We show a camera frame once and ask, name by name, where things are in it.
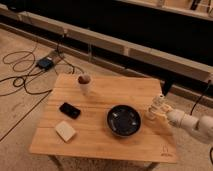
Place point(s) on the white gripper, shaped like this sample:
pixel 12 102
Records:
pixel 173 116

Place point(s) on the white plastic bottle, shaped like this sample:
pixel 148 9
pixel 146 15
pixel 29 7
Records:
pixel 157 103

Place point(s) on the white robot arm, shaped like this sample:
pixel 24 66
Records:
pixel 199 128

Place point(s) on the black round bowl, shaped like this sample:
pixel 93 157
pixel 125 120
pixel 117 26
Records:
pixel 123 120

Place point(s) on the long wooden floor beam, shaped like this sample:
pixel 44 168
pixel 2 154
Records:
pixel 186 67

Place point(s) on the wooden folding table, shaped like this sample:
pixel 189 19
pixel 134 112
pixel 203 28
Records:
pixel 153 142

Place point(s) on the white cup with brown ball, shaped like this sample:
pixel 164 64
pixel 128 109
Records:
pixel 84 83

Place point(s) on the black smartphone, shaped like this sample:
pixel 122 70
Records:
pixel 69 110

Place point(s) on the beige square sponge block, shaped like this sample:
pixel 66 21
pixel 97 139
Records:
pixel 65 130

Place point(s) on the blue power box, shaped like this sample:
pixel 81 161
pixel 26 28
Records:
pixel 45 63

